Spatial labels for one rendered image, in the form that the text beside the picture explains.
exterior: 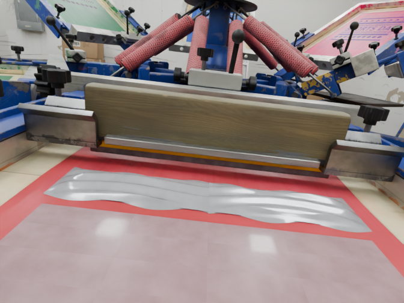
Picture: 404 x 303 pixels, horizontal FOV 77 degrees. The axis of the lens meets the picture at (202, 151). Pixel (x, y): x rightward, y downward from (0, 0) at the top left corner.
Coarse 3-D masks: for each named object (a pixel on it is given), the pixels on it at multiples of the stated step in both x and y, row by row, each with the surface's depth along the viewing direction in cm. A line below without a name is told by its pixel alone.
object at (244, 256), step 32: (320, 192) 35; (224, 224) 26; (256, 224) 27; (288, 224) 27; (224, 256) 22; (256, 256) 22; (288, 256) 23; (320, 256) 23; (352, 256) 24; (384, 256) 24; (224, 288) 19; (256, 288) 19; (288, 288) 20; (320, 288) 20; (352, 288) 20; (384, 288) 21
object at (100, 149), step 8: (104, 152) 38; (112, 152) 38; (120, 152) 38; (128, 152) 38; (136, 152) 38; (144, 152) 38; (176, 160) 38; (184, 160) 38; (192, 160) 38; (200, 160) 38; (208, 160) 38; (216, 160) 38; (248, 168) 38; (256, 168) 38; (264, 168) 38; (272, 168) 38; (280, 168) 38; (288, 168) 38; (312, 176) 38; (320, 176) 38; (328, 176) 38
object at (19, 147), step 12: (24, 132) 35; (0, 144) 31; (12, 144) 33; (24, 144) 35; (36, 144) 37; (0, 156) 31; (12, 156) 33; (24, 156) 35; (0, 168) 31; (372, 180) 40; (396, 180) 35; (384, 192) 37; (396, 192) 35
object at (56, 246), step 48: (0, 240) 21; (48, 240) 21; (96, 240) 22; (144, 240) 23; (192, 240) 23; (0, 288) 17; (48, 288) 17; (96, 288) 18; (144, 288) 18; (192, 288) 19
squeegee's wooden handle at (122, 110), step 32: (96, 96) 34; (128, 96) 34; (160, 96) 34; (192, 96) 34; (128, 128) 35; (160, 128) 35; (192, 128) 35; (224, 128) 35; (256, 128) 35; (288, 128) 35; (320, 128) 34; (320, 160) 36
